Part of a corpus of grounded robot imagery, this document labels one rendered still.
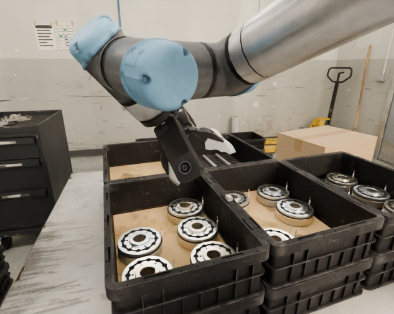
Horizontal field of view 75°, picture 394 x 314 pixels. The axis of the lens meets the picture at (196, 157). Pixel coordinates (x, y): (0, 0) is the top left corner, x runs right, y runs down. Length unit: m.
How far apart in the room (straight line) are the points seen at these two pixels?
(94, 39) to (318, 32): 0.26
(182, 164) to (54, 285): 0.54
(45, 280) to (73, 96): 3.22
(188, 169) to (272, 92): 4.02
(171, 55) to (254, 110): 4.04
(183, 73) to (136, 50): 0.06
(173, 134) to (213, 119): 3.63
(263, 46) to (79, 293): 0.71
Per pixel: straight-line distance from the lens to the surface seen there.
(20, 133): 1.92
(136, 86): 0.28
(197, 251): 0.61
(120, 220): 0.79
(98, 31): 0.38
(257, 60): 0.33
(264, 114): 4.40
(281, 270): 0.60
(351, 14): 0.28
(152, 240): 0.64
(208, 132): 0.49
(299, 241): 0.56
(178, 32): 3.88
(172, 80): 0.29
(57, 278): 0.87
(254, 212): 0.82
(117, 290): 0.46
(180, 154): 0.44
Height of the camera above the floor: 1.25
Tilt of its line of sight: 20 degrees down
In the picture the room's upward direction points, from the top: straight up
